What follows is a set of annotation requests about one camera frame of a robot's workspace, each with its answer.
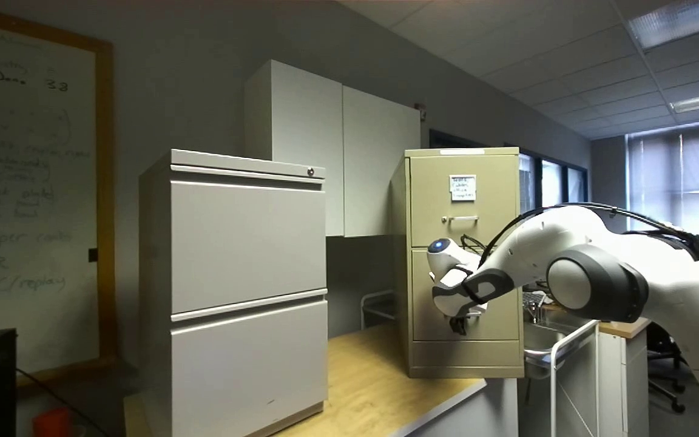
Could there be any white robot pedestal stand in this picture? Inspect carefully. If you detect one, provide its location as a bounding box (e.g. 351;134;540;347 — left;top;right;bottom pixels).
520;306;651;437

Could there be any grey left filing cabinet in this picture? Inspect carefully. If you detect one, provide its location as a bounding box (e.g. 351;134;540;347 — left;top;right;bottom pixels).
139;148;328;437

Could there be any beige top cabinet drawer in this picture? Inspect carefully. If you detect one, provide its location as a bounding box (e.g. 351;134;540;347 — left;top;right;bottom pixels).
405;148;520;245

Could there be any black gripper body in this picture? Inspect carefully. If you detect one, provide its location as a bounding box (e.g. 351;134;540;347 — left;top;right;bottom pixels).
448;304;487;336

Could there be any orange object on floor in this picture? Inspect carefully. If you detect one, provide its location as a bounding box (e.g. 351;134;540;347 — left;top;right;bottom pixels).
32;409;74;437

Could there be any beige right filing cabinet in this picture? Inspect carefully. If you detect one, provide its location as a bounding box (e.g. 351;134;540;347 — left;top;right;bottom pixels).
389;148;525;378

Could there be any ceiling fluorescent light panel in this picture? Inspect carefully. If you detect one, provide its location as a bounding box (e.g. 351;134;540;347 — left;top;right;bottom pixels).
628;0;699;48

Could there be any window with blinds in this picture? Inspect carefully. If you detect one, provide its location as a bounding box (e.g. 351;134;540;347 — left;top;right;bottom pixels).
627;127;699;233

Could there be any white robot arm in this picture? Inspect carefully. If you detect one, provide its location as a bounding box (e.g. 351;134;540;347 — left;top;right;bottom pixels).
426;205;699;385

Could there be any wood-framed whiteboard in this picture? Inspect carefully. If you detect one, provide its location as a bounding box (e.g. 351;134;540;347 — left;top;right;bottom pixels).
0;13;117;378

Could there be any beige bottom cabinet drawer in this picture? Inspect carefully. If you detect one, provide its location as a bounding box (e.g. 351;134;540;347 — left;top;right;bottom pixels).
408;247;520;343

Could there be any white wall-mounted overhead cabinet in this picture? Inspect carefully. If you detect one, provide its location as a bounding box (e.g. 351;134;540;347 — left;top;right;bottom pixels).
242;60;419;238

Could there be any beige cabinet drawer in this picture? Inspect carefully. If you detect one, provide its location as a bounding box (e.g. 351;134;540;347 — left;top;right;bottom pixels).
408;247;520;343
405;148;520;245

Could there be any black office chair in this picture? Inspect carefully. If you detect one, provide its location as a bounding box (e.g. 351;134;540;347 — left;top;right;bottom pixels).
646;324;684;415

